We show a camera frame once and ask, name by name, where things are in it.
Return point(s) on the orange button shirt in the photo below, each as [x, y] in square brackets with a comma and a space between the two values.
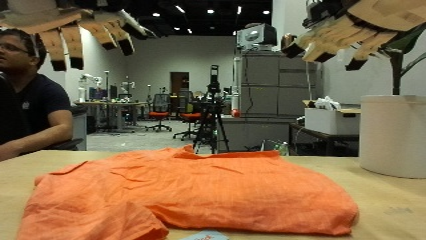
[200, 193]

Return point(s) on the white paper clothing tag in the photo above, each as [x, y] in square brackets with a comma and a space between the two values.
[205, 235]

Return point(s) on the green leafy plant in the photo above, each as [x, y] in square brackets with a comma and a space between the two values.
[396, 73]

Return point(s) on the copper kettle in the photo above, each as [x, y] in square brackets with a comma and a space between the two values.
[288, 39]

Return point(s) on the small white background robot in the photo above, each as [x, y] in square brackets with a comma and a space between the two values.
[83, 88]

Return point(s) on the grey boxy monitor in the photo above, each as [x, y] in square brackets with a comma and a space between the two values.
[256, 36]

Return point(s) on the white plastic bag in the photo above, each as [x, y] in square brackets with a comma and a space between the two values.
[328, 103]

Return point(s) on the light wooden office desk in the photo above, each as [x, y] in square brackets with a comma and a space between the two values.
[111, 104]

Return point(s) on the man in dark t-shirt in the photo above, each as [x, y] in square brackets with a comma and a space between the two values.
[31, 106]

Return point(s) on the tall grey cabinet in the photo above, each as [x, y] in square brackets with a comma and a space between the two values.
[270, 90]

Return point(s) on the brown door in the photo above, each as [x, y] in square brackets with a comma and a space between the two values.
[179, 81]

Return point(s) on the white storage box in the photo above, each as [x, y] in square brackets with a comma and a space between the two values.
[328, 122]

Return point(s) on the white round plant pot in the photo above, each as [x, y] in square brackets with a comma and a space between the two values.
[393, 136]

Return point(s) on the orange seat office chair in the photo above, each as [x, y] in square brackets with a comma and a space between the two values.
[191, 116]
[160, 115]

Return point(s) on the dark side table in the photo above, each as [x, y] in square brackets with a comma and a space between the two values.
[324, 137]

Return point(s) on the red ball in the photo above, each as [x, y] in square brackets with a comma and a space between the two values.
[236, 113]

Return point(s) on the low grey counter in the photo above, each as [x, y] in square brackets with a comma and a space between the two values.
[253, 131]

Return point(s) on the green plastic bottle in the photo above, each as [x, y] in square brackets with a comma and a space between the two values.
[282, 149]

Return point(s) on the grey pedestal cabinet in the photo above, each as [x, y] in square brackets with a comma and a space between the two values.
[80, 126]

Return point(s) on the black camera tripod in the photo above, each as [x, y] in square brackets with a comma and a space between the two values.
[213, 100]

